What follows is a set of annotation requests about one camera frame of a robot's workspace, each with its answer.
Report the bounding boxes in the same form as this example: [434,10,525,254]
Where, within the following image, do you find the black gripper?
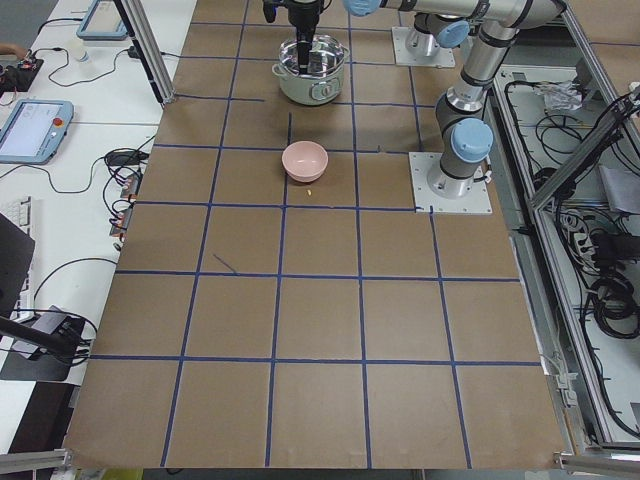
[295,24,315,74]

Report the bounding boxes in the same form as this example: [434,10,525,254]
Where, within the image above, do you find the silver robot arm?
[285,1,322,75]
[343,0,567,199]

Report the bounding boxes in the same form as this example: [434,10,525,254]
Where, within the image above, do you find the white electric cooking pot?
[272,34,351,106]

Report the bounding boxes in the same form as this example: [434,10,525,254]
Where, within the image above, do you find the pink bowl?
[281,141,329,183]

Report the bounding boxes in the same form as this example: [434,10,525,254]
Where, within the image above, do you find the far teach pendant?
[76,0,127,41]

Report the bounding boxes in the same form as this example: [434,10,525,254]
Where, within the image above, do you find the teach pendant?
[0,99,74,165]
[76,0,127,41]

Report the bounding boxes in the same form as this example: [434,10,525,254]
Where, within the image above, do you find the black power adapter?
[104,149,149,167]

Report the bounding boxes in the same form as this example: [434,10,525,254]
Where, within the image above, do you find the white plastic cup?
[69,38,89,62]

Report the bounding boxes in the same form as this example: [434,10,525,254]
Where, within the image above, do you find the near teach pendant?
[0,99,74,165]

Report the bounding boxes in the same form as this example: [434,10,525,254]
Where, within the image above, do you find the white keyboard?
[1,196,35,321]

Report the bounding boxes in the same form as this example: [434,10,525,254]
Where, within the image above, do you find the aluminium frame post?
[114,0,175,106]

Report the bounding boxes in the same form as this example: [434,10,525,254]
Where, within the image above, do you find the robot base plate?
[409,152,493,215]

